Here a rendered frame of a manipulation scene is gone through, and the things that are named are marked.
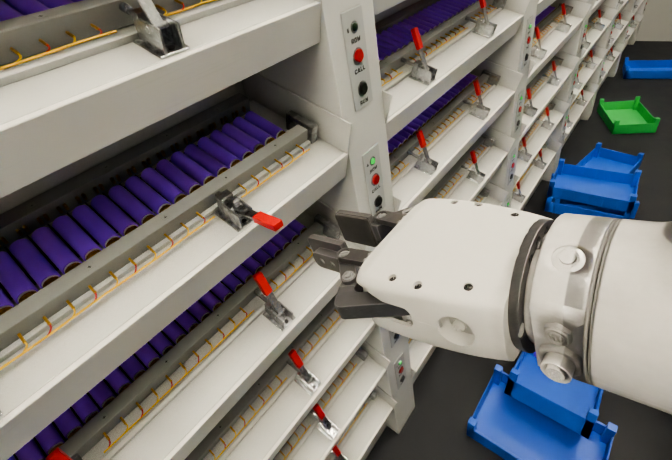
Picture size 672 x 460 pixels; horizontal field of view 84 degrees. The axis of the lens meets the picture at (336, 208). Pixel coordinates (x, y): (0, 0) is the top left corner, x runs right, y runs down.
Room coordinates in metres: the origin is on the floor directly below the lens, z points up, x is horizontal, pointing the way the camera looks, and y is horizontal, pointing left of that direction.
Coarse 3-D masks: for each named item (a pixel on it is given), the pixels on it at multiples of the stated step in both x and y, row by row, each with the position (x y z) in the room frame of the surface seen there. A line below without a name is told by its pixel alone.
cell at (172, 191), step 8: (152, 168) 0.42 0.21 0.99; (144, 176) 0.41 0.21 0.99; (152, 176) 0.41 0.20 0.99; (160, 176) 0.41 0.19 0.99; (152, 184) 0.40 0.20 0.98; (160, 184) 0.39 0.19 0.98; (168, 184) 0.39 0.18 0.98; (160, 192) 0.39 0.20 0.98; (168, 192) 0.38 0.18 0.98; (176, 192) 0.38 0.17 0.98; (168, 200) 0.38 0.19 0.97
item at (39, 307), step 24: (288, 144) 0.46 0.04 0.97; (240, 168) 0.41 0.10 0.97; (264, 168) 0.42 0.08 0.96; (192, 192) 0.37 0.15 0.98; (168, 216) 0.34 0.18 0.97; (192, 216) 0.35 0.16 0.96; (120, 240) 0.31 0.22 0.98; (144, 240) 0.31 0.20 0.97; (96, 264) 0.28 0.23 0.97; (120, 264) 0.29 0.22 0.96; (48, 288) 0.26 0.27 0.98; (72, 288) 0.26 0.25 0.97; (24, 312) 0.24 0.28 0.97; (48, 312) 0.25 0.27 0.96; (0, 336) 0.22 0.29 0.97; (48, 336) 0.23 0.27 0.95
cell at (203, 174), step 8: (176, 152) 0.45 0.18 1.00; (176, 160) 0.44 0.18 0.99; (184, 160) 0.43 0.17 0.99; (192, 160) 0.43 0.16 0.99; (184, 168) 0.42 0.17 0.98; (192, 168) 0.42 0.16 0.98; (200, 168) 0.42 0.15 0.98; (192, 176) 0.41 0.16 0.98; (200, 176) 0.40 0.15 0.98; (208, 176) 0.41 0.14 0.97
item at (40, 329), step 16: (304, 144) 0.48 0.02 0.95; (256, 176) 0.42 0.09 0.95; (240, 192) 0.39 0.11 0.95; (208, 208) 0.37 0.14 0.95; (192, 224) 0.35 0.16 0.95; (144, 256) 0.31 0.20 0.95; (128, 272) 0.29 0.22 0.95; (96, 288) 0.27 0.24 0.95; (80, 304) 0.26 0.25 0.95; (32, 336) 0.23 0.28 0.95; (0, 352) 0.22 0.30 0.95
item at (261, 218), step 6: (234, 204) 0.35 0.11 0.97; (234, 210) 0.35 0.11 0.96; (240, 210) 0.34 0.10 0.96; (246, 210) 0.34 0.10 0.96; (252, 210) 0.34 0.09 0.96; (246, 216) 0.33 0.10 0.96; (252, 216) 0.33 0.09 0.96; (258, 216) 0.32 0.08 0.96; (264, 216) 0.32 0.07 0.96; (270, 216) 0.31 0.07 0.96; (258, 222) 0.32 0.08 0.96; (264, 222) 0.31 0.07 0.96; (270, 222) 0.30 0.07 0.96; (276, 222) 0.30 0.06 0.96; (282, 222) 0.30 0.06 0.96; (270, 228) 0.30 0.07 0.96; (276, 228) 0.30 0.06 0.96
